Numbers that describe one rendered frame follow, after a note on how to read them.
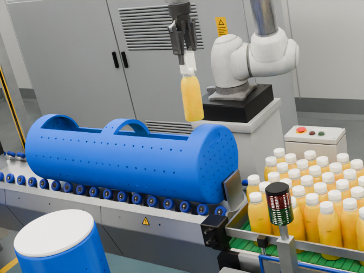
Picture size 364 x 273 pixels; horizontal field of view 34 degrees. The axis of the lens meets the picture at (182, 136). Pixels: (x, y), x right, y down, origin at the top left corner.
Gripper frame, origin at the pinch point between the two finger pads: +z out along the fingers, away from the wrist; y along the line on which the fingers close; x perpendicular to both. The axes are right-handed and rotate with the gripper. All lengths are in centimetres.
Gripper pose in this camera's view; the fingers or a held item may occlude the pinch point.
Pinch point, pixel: (187, 63)
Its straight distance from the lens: 201.7
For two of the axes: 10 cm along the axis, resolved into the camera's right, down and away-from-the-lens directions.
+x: 8.1, 0.8, -5.8
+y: -5.7, 3.5, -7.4
